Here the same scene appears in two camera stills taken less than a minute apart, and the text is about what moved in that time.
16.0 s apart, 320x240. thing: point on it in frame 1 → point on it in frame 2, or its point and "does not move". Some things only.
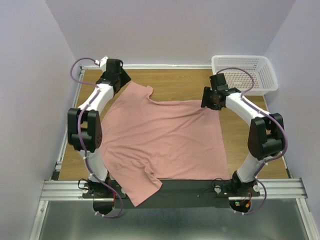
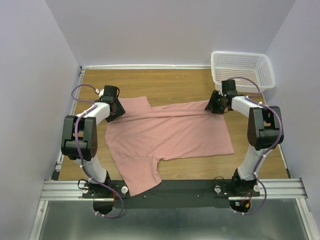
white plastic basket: (265, 79) does not move
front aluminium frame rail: (276, 188) does not move
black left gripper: (126, 78) → (120, 111)
